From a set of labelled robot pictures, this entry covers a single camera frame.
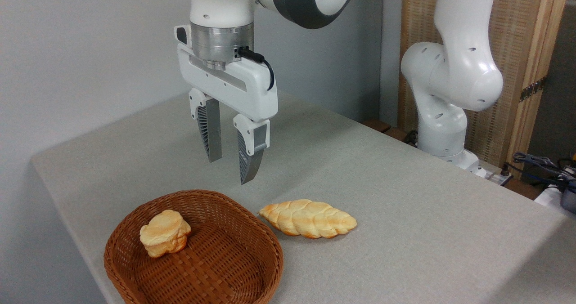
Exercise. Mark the black metal hinge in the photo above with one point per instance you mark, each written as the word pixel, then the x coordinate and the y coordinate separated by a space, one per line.
pixel 533 89

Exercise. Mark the wooden woven screen panel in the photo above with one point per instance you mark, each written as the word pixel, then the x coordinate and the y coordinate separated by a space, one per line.
pixel 513 34

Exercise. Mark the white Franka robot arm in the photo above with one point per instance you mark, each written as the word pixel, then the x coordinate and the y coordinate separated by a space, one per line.
pixel 450 70

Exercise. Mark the long braided bread loaf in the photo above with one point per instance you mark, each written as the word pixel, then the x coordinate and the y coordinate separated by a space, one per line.
pixel 308 218

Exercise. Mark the brown wicker basket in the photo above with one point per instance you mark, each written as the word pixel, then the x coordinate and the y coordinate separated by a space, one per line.
pixel 225 259

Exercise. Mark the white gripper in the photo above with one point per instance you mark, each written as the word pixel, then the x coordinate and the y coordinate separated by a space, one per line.
pixel 234 88

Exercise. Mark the small round bread roll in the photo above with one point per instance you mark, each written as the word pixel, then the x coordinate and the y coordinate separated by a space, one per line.
pixel 164 233

